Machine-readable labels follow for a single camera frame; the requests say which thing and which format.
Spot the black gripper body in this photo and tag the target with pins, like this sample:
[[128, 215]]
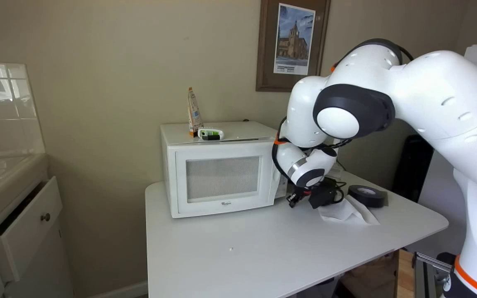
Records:
[[326, 192]]

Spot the white kitchen cabinets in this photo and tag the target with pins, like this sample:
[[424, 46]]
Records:
[[32, 253]]

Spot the black tape roll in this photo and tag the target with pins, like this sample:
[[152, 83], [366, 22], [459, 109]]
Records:
[[368, 195]]

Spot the white paper towel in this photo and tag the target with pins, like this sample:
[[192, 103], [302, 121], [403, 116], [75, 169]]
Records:
[[348, 210]]

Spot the framed picture on wall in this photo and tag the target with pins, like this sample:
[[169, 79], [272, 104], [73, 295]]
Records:
[[290, 41]]

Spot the small white green object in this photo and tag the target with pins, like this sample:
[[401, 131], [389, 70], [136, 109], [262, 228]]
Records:
[[209, 134]]

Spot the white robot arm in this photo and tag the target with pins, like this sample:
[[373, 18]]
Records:
[[368, 88]]

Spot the white microwave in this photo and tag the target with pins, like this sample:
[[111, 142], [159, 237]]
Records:
[[232, 174]]

